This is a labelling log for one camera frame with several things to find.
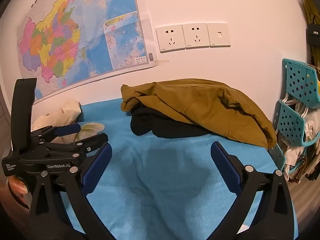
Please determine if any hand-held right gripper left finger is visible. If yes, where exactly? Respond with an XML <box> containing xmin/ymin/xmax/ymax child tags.
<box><xmin>29</xmin><ymin>142</ymin><xmax>113</xmax><ymax>240</ymax></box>

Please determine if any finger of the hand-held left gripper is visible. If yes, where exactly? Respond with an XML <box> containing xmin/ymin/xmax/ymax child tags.
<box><xmin>31</xmin><ymin>124</ymin><xmax>82</xmax><ymax>142</ymax></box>
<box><xmin>43</xmin><ymin>133</ymin><xmax>108</xmax><ymax>159</ymax></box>

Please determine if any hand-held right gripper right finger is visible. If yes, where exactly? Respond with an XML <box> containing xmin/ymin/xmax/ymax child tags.
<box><xmin>200</xmin><ymin>141</ymin><xmax>294</xmax><ymax>240</ymax></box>

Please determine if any olive green jacket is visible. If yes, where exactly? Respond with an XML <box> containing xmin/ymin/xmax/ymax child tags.
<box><xmin>120</xmin><ymin>79</ymin><xmax>277</xmax><ymax>149</ymax></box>

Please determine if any person's left hand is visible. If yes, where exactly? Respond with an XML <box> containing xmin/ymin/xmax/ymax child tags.
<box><xmin>5</xmin><ymin>178</ymin><xmax>32</xmax><ymax>208</ymax></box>

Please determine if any cream folded cloth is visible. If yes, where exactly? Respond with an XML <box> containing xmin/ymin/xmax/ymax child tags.
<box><xmin>31</xmin><ymin>100</ymin><xmax>103</xmax><ymax>144</ymax></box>

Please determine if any blue jellyfish printed bed sheet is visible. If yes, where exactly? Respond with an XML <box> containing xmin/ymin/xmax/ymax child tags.
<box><xmin>57</xmin><ymin>97</ymin><xmax>298</xmax><ymax>240</ymax></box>

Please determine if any black garment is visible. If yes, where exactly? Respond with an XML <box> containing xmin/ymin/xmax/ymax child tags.
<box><xmin>130</xmin><ymin>104</ymin><xmax>210</xmax><ymax>138</ymax></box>

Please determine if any teal perforated plastic rack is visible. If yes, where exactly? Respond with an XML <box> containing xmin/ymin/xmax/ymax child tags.
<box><xmin>271</xmin><ymin>58</ymin><xmax>320</xmax><ymax>173</ymax></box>

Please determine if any black handbag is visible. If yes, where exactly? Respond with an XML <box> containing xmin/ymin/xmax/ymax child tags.
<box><xmin>306</xmin><ymin>23</ymin><xmax>320</xmax><ymax>48</ymax></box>

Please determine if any olive hanging cloth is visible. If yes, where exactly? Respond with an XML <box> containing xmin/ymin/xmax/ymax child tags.
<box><xmin>302</xmin><ymin>0</ymin><xmax>320</xmax><ymax>25</ymax></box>

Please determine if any colourful wall map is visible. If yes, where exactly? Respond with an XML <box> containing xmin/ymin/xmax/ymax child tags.
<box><xmin>16</xmin><ymin>0</ymin><xmax>169</xmax><ymax>105</ymax></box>

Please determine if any white wall socket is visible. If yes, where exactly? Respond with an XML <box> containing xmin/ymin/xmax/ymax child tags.
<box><xmin>182</xmin><ymin>23</ymin><xmax>210</xmax><ymax>49</ymax></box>
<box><xmin>155</xmin><ymin>25</ymin><xmax>186</xmax><ymax>53</ymax></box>

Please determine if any white wall network plate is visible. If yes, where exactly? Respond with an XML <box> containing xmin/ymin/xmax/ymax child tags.
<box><xmin>207</xmin><ymin>22</ymin><xmax>231</xmax><ymax>48</ymax></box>

